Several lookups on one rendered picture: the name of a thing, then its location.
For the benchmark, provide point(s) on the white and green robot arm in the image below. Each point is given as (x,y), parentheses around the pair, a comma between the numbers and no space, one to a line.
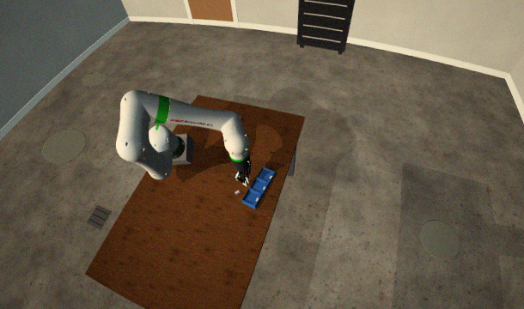
(139,108)

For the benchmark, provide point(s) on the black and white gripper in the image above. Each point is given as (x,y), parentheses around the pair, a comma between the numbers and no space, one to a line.
(243,171)

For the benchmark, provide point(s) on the blue three-compartment bin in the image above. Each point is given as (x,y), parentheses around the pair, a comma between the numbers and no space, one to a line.
(258,188)

